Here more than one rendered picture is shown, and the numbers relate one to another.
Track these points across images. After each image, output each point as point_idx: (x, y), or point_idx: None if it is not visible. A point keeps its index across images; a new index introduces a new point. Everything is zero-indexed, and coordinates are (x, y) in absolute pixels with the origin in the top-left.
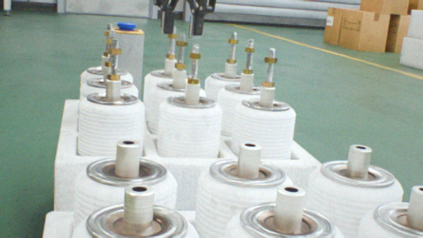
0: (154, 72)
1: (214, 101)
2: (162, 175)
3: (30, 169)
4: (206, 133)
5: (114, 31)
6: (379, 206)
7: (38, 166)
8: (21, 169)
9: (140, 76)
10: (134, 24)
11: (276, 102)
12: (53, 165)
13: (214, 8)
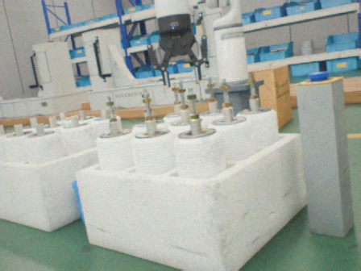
0: (241, 117)
1: (139, 125)
2: (94, 118)
3: (354, 196)
4: None
5: (209, 79)
6: (31, 131)
7: (360, 199)
8: (354, 193)
9: (300, 130)
10: (309, 75)
11: (112, 135)
12: (359, 204)
13: (152, 66)
